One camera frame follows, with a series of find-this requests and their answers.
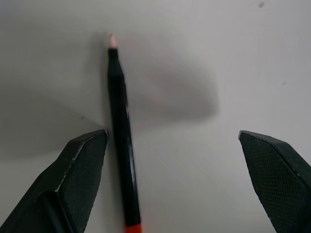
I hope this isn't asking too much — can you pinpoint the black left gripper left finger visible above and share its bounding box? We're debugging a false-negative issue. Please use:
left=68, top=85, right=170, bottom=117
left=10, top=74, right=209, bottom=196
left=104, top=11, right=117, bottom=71
left=0, top=129, right=109, bottom=233

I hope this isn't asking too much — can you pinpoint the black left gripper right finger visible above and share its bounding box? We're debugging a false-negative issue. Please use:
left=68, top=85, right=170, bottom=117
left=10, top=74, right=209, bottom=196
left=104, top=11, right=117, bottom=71
left=238, top=130, right=311, bottom=233

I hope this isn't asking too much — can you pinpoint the black marker with red end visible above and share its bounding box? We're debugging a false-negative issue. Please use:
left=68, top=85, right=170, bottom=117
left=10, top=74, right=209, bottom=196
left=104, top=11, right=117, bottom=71
left=107, top=32, right=143, bottom=233

